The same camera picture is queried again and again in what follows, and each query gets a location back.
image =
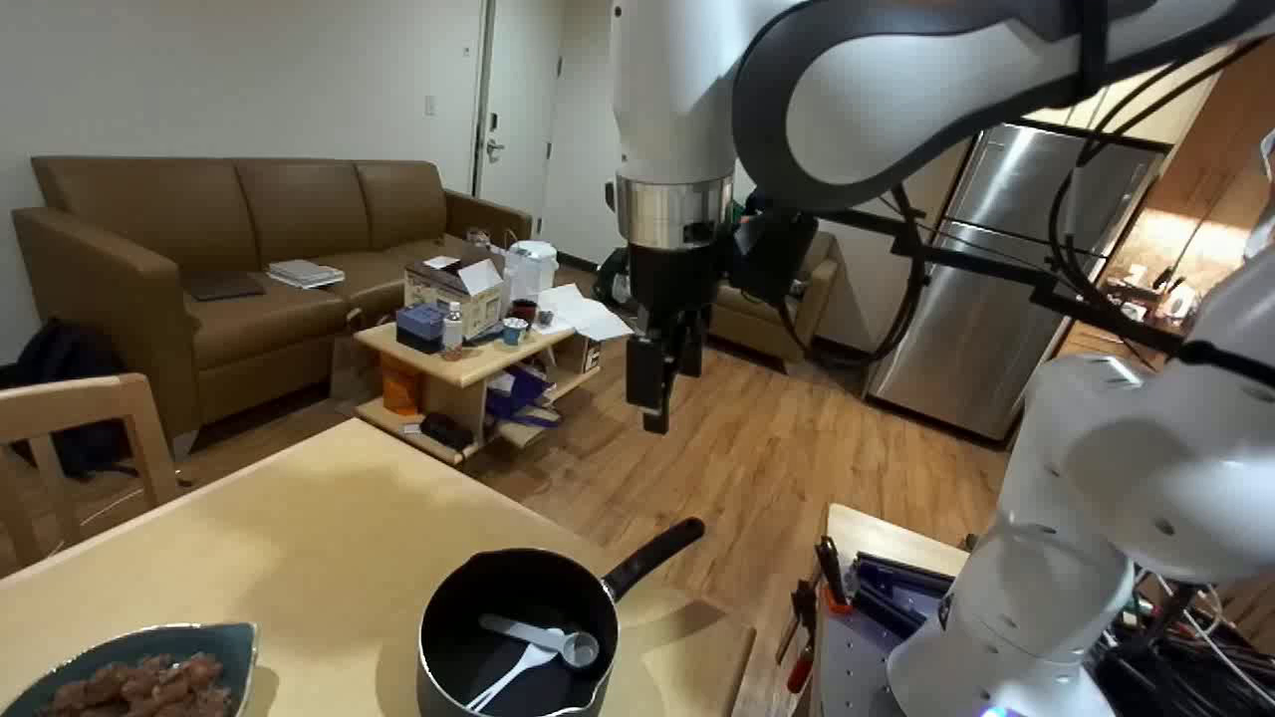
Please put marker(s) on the black saucepan with handle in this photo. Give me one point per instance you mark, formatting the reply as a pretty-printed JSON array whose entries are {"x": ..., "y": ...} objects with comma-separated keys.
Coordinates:
[{"x": 459, "y": 660}]

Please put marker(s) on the white container on table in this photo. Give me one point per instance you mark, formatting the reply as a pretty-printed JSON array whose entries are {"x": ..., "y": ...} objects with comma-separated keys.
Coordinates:
[{"x": 532, "y": 267}]

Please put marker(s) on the teal plate with food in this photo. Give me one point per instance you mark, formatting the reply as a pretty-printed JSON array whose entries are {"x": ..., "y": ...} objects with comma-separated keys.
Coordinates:
[{"x": 167, "y": 670}]

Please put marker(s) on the brown leather sofa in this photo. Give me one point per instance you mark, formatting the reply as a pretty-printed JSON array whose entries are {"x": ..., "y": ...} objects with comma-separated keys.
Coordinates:
[{"x": 166, "y": 255}]

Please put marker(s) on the stainless steel refrigerator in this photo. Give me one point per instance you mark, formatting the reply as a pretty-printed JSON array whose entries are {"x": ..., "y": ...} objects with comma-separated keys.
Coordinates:
[{"x": 983, "y": 325}]

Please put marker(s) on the light wood coffee table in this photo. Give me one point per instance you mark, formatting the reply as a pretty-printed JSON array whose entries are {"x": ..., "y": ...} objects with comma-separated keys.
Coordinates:
[{"x": 459, "y": 401}]

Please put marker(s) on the white door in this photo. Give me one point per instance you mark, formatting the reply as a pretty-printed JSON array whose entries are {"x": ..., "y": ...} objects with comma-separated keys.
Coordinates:
[{"x": 516, "y": 118}]

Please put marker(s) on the silver measuring spoon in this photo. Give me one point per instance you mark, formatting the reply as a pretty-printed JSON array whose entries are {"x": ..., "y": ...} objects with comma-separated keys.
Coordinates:
[{"x": 539, "y": 645}]

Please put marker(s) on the wooden dining chair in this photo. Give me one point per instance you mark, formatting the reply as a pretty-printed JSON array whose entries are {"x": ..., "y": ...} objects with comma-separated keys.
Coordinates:
[{"x": 42, "y": 414}]

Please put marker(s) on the cardboard box on table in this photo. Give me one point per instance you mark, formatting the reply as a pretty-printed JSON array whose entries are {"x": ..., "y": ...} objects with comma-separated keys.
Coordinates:
[{"x": 467, "y": 286}]

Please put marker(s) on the papers on sofa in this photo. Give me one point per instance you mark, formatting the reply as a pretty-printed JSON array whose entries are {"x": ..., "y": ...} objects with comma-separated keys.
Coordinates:
[{"x": 303, "y": 276}]

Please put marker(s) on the robot base mount table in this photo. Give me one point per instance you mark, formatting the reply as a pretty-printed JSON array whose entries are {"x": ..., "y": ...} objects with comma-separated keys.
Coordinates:
[{"x": 883, "y": 584}]

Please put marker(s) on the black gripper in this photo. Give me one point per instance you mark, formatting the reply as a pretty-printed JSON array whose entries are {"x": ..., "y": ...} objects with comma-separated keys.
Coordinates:
[{"x": 674, "y": 294}]

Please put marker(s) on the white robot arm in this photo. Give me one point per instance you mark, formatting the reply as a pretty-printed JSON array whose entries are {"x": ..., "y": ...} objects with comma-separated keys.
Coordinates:
[{"x": 754, "y": 118}]

